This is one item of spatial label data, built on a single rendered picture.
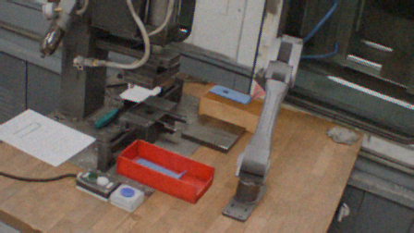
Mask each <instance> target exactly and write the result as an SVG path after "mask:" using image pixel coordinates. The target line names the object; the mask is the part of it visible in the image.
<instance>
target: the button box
mask: <svg viewBox="0 0 414 233"><path fill-rule="evenodd" d="M90 173H95V174H96V175H98V176H99V178H107V179H108V183H106V184H104V185H102V184H100V183H98V182H97V179H98V178H97V179H96V180H90V179H88V174H90ZM0 174H1V175H3V176H6V177H8V178H17V179H22V180H30V181H49V180H51V181H53V180H57V179H60V178H64V177H75V178H76V189H80V190H83V191H84V192H86V193H89V194H91V195H93V196H95V197H96V198H98V199H102V200H104V201H106V202H108V200H111V194H112V193H113V191H116V189H118V188H119V185H120V182H119V181H115V180H114V179H111V178H109V177H107V176H104V175H102V174H100V173H98V172H96V171H92V170H90V169H88V170H86V171H85V172H84V173H80V172H79V174H78V175H76V174H64V175H62V176H57V177H54V178H25V177H20V176H14V175H9V174H7V173H5V172H2V171H0Z"/></svg>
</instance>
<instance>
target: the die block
mask: <svg viewBox="0 0 414 233"><path fill-rule="evenodd" d="M159 121H162V122H164V123H168V124H171V125H172V126H174V125H175V123H176V121H175V120H172V119H170V118H166V116H164V117H163V118H162V119H160V120H159ZM129 125H131V126H133V127H135V128H136V131H135V137H134V138H133V139H132V140H130V141H129V142H128V144H129V145H130V144H132V143H133V142H134V141H136V140H137V139H139V140H141V141H146V142H148V143H150V144H152V145H154V144H155V138H156V132H157V131H159V132H163V133H167V132H165V131H163V130H161V129H158V128H155V127H154V125H153V126H152V127H151V128H149V129H144V128H139V127H138V126H135V125H133V124H131V123H129ZM125 126H126V122H125V121H123V120H120V125H119V130H121V129H122V128H123V127H125Z"/></svg>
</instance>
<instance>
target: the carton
mask: <svg viewBox="0 0 414 233"><path fill-rule="evenodd" d="M213 87H214V86H212V88H213ZM212 88H211V89H212ZM211 89H209V91H210V90H211ZM209 91H207V92H205V93H204V95H202V96H200V105H199V110H198V115H202V114H206V115H209V116H211V117H215V118H220V119H223V120H224V121H227V122H229V123H234V124H237V125H239V126H241V127H243V128H246V132H250V133H253V134H254V132H255V129H256V127H257V124H258V122H259V119H260V113H261V110H262V106H263V101H259V100H256V99H254V100H250V102H249V103H248V104H242V103H239V102H237V101H234V100H229V99H228V98H225V97H223V96H221V95H216V94H213V93H211V92H209Z"/></svg>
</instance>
